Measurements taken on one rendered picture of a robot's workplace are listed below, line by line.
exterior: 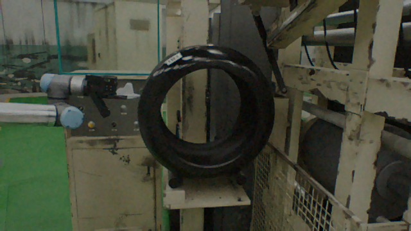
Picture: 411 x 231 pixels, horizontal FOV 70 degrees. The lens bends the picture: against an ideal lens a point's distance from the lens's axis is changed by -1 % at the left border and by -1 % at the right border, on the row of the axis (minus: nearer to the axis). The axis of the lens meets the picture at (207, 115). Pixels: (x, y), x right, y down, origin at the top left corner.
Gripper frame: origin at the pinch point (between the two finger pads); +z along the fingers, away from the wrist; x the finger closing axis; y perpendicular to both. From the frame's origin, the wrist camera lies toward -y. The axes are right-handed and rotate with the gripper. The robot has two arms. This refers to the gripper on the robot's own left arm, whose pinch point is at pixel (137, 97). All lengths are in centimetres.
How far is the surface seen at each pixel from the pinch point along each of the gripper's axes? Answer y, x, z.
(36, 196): -136, 157, -97
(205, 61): 17.9, -11.3, 24.1
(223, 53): 21.7, -9.7, 30.4
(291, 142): -20, 21, 80
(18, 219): -135, 118, -96
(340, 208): -17, -51, 62
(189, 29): 30.6, 27.1, 19.9
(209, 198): -40, -7, 34
